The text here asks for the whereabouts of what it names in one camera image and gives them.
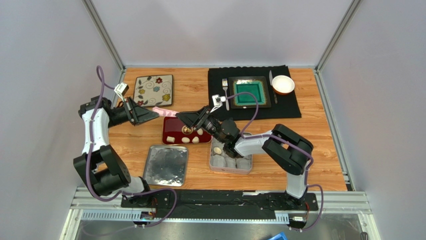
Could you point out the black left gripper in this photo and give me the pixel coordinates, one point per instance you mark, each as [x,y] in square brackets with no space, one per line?
[139,114]

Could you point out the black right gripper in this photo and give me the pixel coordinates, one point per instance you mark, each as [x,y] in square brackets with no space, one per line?
[200,118]

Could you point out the pink handled metal tongs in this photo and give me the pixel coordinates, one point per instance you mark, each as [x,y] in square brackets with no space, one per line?
[164,112]

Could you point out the red lacquer tray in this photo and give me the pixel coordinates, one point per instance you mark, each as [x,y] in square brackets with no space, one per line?
[173,127]

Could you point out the white rectangular chocolate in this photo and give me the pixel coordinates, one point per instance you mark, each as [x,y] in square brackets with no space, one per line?
[170,139]

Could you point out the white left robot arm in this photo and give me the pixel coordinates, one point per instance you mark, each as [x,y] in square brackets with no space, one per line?
[99,165]

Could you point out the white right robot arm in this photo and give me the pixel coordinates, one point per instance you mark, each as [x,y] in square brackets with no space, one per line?
[291,151]

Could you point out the white heart chocolate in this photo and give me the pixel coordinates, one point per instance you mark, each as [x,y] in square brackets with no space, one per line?
[195,140]

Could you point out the floral square plate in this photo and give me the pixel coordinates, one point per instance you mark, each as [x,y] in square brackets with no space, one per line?
[154,90]

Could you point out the silver fork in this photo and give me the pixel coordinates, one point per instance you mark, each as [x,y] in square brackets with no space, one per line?
[225,89]

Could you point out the pink metal tin box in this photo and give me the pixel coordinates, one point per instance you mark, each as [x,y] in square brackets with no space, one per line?
[225,164]

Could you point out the silver tin lid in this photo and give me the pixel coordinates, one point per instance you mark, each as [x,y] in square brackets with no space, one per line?
[166,165]

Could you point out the green square plate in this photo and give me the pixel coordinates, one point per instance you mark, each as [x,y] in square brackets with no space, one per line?
[255,85]

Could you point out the white orange bowl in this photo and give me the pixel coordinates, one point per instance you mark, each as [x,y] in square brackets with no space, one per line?
[283,85]

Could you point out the blue plastic object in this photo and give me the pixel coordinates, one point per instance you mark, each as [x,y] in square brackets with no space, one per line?
[279,236]

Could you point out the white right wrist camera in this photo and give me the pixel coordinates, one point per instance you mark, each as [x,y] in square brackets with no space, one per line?
[217,102]

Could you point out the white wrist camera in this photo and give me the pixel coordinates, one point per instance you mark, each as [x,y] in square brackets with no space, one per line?
[121,89]
[217,102]

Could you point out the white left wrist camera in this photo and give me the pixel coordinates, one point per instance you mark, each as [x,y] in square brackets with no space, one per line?
[121,89]

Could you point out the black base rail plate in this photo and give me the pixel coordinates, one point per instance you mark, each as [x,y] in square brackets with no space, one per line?
[220,204]

